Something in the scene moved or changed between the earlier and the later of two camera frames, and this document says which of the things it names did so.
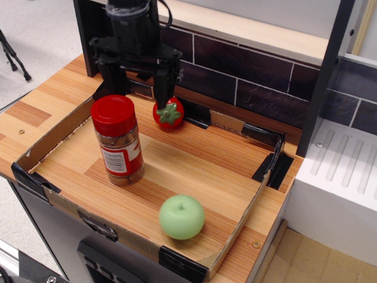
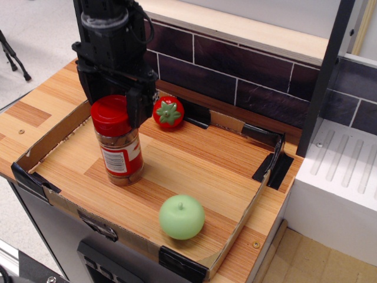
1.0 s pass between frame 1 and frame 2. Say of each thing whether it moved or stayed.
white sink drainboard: stayed
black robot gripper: moved
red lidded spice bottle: stayed
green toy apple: stayed
